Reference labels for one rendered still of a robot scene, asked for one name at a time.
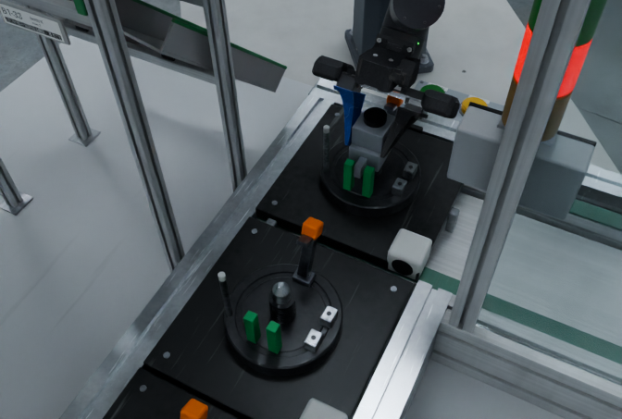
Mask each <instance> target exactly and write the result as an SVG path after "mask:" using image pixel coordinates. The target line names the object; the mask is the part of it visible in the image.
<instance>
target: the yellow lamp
mask: <svg viewBox="0 0 622 419"><path fill-rule="evenodd" d="M516 87H517V81H516V79H515V76H514V75H513V78H512V81H511V84H510V88H509V91H508V94H507V98H506V101H505V105H504V111H503V113H502V122H503V124H504V126H505V125H506V122H507V119H508V116H509V112H510V109H511V105H512V103H513V99H514V96H515V93H516Z"/></svg>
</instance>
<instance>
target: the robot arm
mask: <svg viewBox="0 0 622 419"><path fill-rule="evenodd" d="M444 6H445V0H391V1H390V3H389V6H388V9H387V12H386V15H385V18H384V20H383V23H382V26H381V30H380V33H378V34H377V37H376V40H375V44H374V46H373V47H372V49H368V50H367V51H365V52H364V53H363V54H362V55H360V56H359V59H358V64H357V69H356V71H355V68H354V67H353V66H352V65H349V64H347V63H344V62H342V61H339V60H336V59H333V58H330V57H326V56H323V55H322V56H320V57H319V58H318V59H317V60H316V61H315V63H314V66H313V69H312V73H313V74H314V75H315V76H317V77H320V78H323V79H326V80H331V81H336V82H337V84H336V85H333V89H334V90H336V91H338V93H339V94H340V95H341V98H342V103H343V110H344V142H345V145H347V146H348V145H350V143H351V141H352V126H353V125H354V123H355V122H356V121H357V119H358V118H359V116H360V113H361V110H362V106H363V103H364V100H365V97H366V95H365V94H363V93H361V89H363V87H364V88H367V89H370V90H372V91H375V92H381V93H384V94H387V95H389V96H392V97H395V98H398V99H402V100H404V103H405V105H404V107H401V106H398V109H397V113H396V118H395V120H394V122H393V124H392V128H391V130H390V132H389V134H388V137H387V139H386V141H385V143H384V145H383V147H382V151H381V154H380V157H381V158H384V157H385V156H386V155H387V154H388V152H389V151H390V150H391V149H392V147H393V146H394V145H395V144H396V143H397V142H398V141H399V139H400V138H401V136H403V134H404V133H405V132H406V131H407V130H408V129H409V128H410V127H411V126H412V125H413V124H414V123H415V122H416V121H417V120H418V119H422V118H428V115H427V113H428V112H429V113H431V114H435V115H438V116H441V117H447V118H455V117H456V115H457V112H458V109H459V105H460V103H459V100H458V98H456V97H454V96H452V95H449V94H446V93H443V92H438V91H434V90H432V89H428V90H425V92H421V91H418V90H415V89H412V88H410V87H411V86H412V85H413V84H414V83H415V82H416V80H417V74H418V71H419V63H420V59H419V58H420V56H421V53H422V48H423V45H424V42H425V39H426V36H427V33H428V30H429V26H431V25H432V24H434V23H435V22H436V21H437V20H438V19H439V18H440V17H441V15H442V12H443V10H444ZM397 85H398V87H401V91H399V90H396V89H394V88H395V87H396V86H397ZM398 92H399V93H398Z"/></svg>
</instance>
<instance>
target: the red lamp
mask: <svg viewBox="0 0 622 419"><path fill-rule="evenodd" d="M531 36H532V31H531V30H530V28H529V23H528V25H527V28H526V31H525V35H524V38H523V42H522V44H521V48H520V52H519V55H518V59H517V62H516V67H515V71H514V76H515V79H516V81H517V83H518V81H519V77H520V74H521V71H522V68H523V65H524V61H525V58H526V54H527V51H528V49H529V43H530V39H531Z"/></svg>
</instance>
